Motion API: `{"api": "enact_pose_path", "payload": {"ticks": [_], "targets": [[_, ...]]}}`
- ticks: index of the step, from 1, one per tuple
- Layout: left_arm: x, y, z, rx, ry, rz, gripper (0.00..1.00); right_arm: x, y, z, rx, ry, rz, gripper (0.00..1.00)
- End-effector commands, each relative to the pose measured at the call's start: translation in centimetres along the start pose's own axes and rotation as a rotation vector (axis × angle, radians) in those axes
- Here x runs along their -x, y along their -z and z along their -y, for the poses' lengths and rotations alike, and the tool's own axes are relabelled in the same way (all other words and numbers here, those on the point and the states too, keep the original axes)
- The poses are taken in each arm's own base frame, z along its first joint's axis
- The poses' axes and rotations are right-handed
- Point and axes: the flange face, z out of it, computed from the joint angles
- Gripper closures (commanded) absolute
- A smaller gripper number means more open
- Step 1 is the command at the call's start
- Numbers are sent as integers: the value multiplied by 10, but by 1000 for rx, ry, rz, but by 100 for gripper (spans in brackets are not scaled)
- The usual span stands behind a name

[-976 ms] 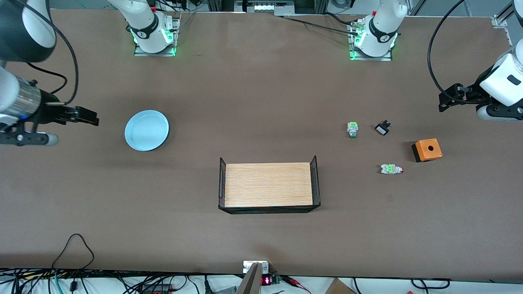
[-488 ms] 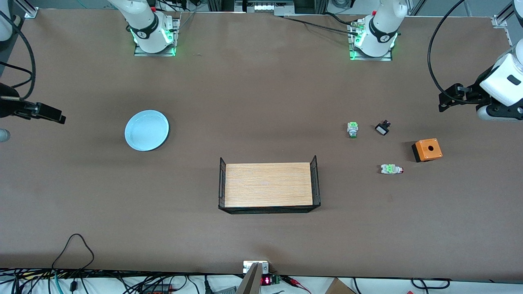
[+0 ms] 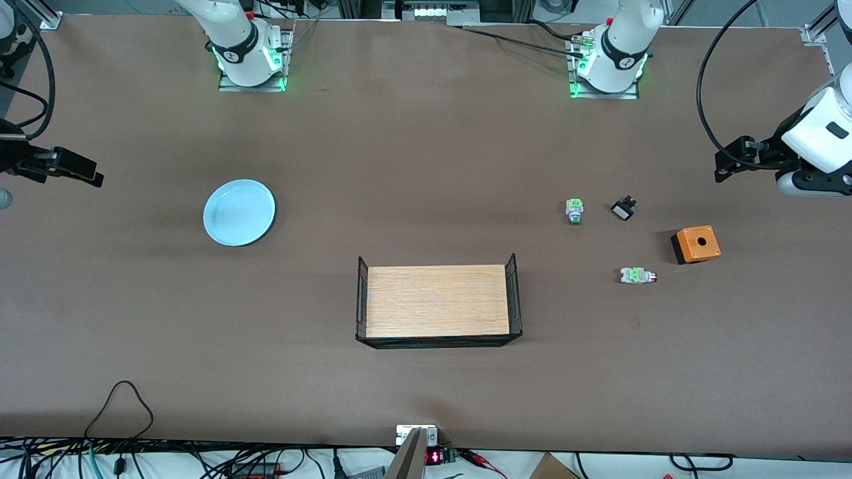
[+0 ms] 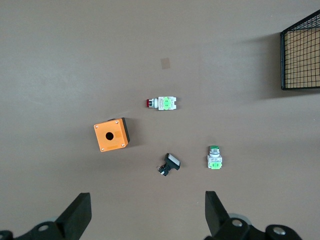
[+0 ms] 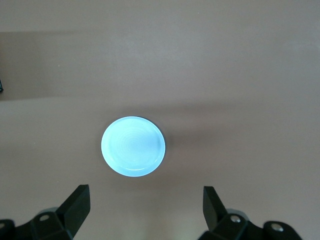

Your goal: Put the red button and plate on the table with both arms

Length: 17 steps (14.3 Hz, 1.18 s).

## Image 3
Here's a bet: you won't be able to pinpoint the black curled cable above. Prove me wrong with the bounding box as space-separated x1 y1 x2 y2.
669 452 734 473

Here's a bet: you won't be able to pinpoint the red clip wires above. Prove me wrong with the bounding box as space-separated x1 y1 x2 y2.
459 449 508 477

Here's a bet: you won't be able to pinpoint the brown cardboard piece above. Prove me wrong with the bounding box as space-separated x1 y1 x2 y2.
529 452 580 479

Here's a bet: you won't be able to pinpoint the camouflage shoe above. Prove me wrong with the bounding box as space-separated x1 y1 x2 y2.
0 23 35 75

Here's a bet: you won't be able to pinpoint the orange button enclosure box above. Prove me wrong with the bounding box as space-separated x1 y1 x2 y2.
670 226 722 265

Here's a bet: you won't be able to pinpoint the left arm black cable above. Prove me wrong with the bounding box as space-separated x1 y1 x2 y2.
696 0 779 170

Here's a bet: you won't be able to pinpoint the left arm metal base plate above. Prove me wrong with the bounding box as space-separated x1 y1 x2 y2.
566 33 641 100

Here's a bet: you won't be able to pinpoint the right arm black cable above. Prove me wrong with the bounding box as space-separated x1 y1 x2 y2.
0 0 56 139

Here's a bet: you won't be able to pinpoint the silver mounting plate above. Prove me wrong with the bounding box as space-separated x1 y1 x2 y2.
396 424 439 446

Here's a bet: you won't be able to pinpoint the black looped cable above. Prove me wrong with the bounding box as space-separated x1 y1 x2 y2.
83 381 155 443

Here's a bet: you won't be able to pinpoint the grey camera pole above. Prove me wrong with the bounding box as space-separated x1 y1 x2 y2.
385 429 427 479

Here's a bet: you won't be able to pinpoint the light blue round plate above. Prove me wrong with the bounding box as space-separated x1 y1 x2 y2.
203 179 276 247

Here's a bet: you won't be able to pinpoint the wooden shelf with mesh sides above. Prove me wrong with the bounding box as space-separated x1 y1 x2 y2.
355 253 523 349

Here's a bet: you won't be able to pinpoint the black cable to arm base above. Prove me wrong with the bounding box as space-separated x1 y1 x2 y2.
453 19 590 59

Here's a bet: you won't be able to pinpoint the aluminium frame profile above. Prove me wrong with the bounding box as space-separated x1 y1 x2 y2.
802 0 852 47
25 0 64 31

